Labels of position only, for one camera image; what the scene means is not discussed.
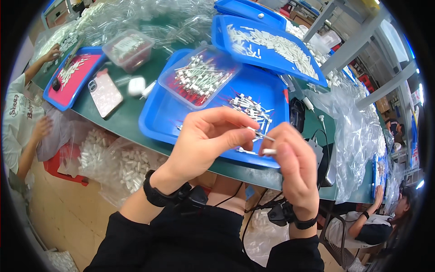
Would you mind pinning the person's right hand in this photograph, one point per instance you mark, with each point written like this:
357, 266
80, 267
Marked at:
299, 176

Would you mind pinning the person's left hand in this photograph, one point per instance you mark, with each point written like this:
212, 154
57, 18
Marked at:
200, 142

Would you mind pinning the short white plastic tube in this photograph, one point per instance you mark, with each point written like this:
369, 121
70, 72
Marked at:
269, 151

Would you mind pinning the thin white pump stem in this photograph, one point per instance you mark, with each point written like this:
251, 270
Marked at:
263, 135

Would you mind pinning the large blue plastic tray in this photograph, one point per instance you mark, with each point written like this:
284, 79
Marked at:
170, 115

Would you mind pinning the black wrist band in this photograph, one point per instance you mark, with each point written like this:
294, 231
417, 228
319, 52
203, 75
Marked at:
159, 193
302, 222

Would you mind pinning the single white pump stem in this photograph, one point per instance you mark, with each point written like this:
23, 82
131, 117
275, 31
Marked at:
246, 151

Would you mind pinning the white pump nozzle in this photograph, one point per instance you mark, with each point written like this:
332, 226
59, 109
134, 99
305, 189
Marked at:
308, 103
322, 121

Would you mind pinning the black handheld device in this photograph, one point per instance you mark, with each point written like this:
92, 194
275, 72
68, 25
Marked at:
297, 114

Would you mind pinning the loose heap of pump stems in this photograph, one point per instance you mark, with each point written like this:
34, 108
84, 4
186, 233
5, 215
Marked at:
253, 107

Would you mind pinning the pile of red-tipped pump stems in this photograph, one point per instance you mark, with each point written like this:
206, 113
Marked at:
200, 76

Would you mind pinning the crumpled clear plastic bag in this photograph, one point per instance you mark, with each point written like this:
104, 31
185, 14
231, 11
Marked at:
353, 136

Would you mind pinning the clear flat plastic container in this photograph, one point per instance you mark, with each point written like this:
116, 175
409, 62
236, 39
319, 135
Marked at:
170, 81

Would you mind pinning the clear bag on floor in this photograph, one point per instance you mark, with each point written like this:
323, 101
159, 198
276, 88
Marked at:
261, 234

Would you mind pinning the white pump part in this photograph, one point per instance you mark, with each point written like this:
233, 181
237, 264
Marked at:
149, 89

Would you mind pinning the metal chair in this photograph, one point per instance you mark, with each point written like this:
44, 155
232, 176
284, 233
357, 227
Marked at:
336, 244

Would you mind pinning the bags of white plastic pieces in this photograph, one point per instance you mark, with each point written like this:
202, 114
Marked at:
125, 166

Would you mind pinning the white earbud case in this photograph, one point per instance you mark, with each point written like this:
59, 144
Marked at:
136, 86

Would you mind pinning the blue tray with white tubes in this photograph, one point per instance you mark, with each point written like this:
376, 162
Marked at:
272, 64

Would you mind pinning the phone in pink case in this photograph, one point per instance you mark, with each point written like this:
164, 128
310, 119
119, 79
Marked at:
105, 95

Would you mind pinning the clear lidded plastic box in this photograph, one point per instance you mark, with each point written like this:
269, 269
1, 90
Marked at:
129, 49

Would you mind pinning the pile of white plastic tubes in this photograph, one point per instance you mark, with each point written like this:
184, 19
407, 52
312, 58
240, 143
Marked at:
278, 44

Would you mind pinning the heap of clear plastic tubes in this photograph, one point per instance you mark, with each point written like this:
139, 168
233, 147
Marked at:
153, 17

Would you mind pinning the blue tray with pink liner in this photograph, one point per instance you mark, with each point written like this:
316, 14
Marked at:
76, 86

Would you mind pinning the shallow blue plastic tray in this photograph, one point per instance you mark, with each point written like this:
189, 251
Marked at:
244, 10

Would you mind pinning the row of small white tubes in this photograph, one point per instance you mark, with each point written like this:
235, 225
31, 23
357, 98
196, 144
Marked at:
73, 69

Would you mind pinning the red plastic stool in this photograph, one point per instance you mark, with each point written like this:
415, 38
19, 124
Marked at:
54, 166

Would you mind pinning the thin metal strip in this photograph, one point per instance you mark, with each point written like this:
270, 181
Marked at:
73, 54

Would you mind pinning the small black object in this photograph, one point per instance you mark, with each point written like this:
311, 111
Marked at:
56, 84

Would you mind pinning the heap of white caps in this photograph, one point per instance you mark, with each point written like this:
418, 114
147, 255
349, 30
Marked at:
64, 34

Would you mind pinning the grey metal frame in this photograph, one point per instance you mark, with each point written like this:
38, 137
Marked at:
356, 44

